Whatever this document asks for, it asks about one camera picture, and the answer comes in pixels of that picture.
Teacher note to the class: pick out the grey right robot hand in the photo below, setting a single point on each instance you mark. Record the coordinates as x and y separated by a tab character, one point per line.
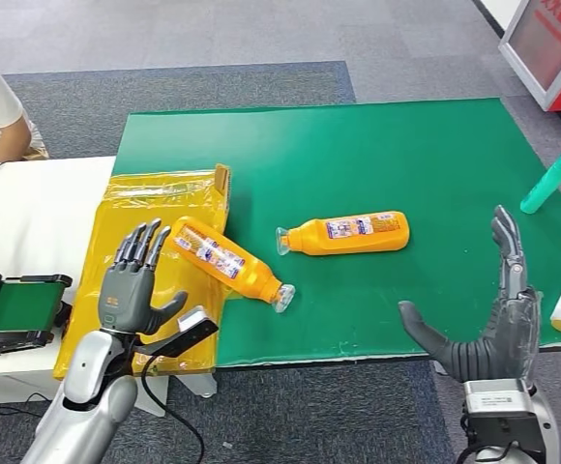
512	346

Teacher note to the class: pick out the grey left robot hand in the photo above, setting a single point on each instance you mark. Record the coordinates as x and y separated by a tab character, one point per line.
125	298

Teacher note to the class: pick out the orange bottle clear cap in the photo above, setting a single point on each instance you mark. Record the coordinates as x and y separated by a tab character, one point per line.
222	259
314	238

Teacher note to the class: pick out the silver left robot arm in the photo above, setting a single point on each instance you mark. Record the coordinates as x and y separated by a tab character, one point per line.
87	397

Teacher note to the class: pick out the teal green plastic bottle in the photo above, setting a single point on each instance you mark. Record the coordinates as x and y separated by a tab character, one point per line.
546	186

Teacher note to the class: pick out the yellow tape-wrapped cardboard box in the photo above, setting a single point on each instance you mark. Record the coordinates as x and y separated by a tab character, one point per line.
97	243

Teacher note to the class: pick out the white table foot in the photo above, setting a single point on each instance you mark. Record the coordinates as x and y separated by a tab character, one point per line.
198	384

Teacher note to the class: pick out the small green belt conveyor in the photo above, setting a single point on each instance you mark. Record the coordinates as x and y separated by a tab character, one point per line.
24	307

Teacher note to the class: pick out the green table mat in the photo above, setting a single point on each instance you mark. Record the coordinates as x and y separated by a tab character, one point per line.
357	160

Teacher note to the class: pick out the white and red display stand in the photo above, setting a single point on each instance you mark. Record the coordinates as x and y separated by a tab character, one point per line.
546	45

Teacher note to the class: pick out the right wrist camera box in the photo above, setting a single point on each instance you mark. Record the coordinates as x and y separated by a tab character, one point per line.
498	416

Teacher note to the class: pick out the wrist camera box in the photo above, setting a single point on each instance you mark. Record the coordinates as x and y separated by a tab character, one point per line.
188	333
498	416

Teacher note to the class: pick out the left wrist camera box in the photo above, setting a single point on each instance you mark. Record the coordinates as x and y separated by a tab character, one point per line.
188	333

